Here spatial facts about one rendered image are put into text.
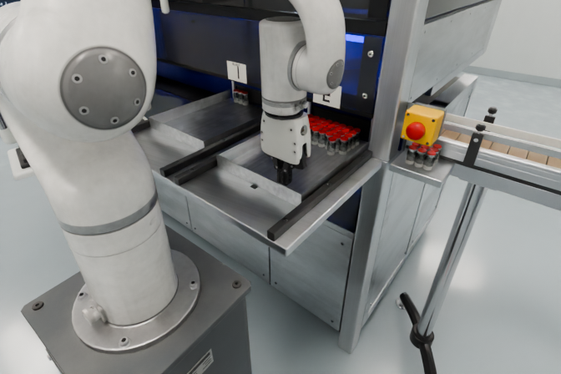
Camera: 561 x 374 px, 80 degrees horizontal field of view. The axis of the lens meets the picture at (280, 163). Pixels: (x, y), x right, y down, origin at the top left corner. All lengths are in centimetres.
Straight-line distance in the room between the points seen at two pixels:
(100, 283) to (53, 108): 26
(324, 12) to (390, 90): 36
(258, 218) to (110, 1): 47
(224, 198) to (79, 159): 37
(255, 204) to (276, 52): 32
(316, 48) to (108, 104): 31
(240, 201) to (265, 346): 90
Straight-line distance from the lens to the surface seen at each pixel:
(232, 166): 80
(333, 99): 90
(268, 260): 147
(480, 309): 184
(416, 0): 78
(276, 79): 58
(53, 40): 32
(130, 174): 43
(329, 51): 52
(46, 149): 46
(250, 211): 69
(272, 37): 57
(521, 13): 539
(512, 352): 177
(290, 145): 63
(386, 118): 85
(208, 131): 104
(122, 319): 56
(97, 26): 33
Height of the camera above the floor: 132
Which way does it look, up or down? 31 degrees down
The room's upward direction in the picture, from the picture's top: straight up
